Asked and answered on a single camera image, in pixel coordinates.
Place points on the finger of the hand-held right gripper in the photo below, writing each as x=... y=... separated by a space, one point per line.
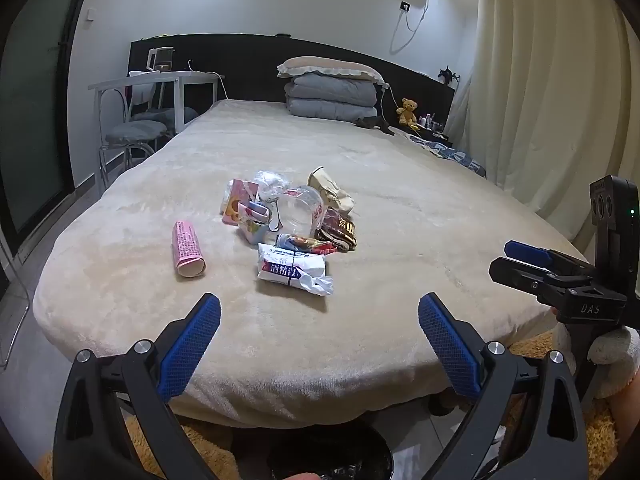
x=515 y=272
x=527 y=254

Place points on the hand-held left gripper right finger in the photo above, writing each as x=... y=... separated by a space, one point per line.
x=450 y=350

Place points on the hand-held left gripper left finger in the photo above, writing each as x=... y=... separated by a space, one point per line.
x=192 y=345

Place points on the pink paper tube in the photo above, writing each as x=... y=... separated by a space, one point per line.
x=187 y=250

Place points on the white wipes packet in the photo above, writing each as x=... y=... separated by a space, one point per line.
x=285 y=270

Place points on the brown snack wrapper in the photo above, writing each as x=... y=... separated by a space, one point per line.
x=342 y=230

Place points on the trash bin with black bag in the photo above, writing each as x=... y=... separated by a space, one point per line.
x=325 y=452

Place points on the beige paper bag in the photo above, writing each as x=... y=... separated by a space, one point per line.
x=330 y=190

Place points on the person's right forearm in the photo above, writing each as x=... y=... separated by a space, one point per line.
x=615 y=355

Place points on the black bed caster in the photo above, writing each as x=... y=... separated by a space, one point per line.
x=442 y=404

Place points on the blue patterned cloth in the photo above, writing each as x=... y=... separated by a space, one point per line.
x=450 y=152

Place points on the pink snack box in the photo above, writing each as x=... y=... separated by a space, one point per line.
x=234 y=200

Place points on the red blue candy wrapper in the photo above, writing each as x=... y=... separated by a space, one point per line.
x=305 y=243

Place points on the group of toiletry bottles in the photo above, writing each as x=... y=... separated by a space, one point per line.
x=430 y=122

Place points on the cream curtain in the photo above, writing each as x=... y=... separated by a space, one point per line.
x=540 y=85

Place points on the clear plastic bottle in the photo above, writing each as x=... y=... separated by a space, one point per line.
x=300 y=210

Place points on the clear plastic bag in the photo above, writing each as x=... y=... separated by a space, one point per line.
x=270 y=180

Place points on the brown teddy bear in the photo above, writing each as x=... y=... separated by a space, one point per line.
x=407 y=110

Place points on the black toy figure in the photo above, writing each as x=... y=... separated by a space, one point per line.
x=447 y=75

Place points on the dark cloth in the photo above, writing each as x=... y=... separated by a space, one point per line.
x=370 y=122

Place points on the metal chair with grey cushion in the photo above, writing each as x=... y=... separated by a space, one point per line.
x=132 y=132

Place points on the folded grey quilt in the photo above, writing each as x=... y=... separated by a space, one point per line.
x=330 y=100

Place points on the white desk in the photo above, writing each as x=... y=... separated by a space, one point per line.
x=150 y=80

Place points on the beige pillow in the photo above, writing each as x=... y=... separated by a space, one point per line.
x=325 y=67

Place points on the glass door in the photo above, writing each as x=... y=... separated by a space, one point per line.
x=35 y=110

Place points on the white desktop appliance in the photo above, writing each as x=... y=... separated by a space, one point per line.
x=160 y=60

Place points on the black headboard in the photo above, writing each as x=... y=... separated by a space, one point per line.
x=240 y=60

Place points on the white wall switch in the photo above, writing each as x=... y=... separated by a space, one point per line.
x=90 y=15

